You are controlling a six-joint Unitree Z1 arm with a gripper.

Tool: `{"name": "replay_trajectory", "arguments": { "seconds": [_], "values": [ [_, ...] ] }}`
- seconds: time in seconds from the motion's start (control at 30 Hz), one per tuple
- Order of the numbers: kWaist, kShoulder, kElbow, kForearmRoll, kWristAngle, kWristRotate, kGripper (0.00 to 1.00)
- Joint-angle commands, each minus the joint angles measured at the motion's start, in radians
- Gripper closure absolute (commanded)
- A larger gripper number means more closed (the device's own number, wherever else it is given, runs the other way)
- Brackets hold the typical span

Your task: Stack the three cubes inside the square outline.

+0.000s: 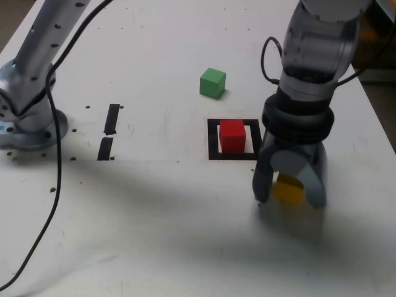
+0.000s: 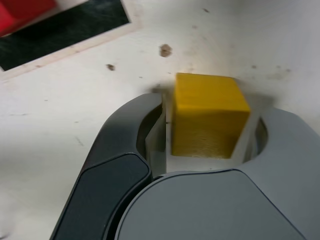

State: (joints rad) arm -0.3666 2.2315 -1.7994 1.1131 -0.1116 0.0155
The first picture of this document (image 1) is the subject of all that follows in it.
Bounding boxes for red cube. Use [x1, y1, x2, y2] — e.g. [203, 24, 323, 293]
[218, 119, 248, 154]

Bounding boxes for black tape strip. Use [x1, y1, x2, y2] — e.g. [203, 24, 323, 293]
[97, 103, 121, 161]

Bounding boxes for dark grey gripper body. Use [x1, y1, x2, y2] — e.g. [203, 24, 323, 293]
[265, 135, 325, 155]

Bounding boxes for green cube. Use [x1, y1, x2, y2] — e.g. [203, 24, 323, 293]
[199, 67, 226, 100]

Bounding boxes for black tape square outline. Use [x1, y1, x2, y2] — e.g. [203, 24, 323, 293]
[207, 118, 264, 161]

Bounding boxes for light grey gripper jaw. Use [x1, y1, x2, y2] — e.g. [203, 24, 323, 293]
[270, 143, 329, 209]

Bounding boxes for brown cardboard box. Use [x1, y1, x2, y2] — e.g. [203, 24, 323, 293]
[352, 6, 396, 71]

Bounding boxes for yellow cube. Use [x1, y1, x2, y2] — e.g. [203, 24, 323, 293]
[273, 173, 306, 205]

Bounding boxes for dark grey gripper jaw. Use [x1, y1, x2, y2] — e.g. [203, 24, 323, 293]
[252, 137, 277, 204]

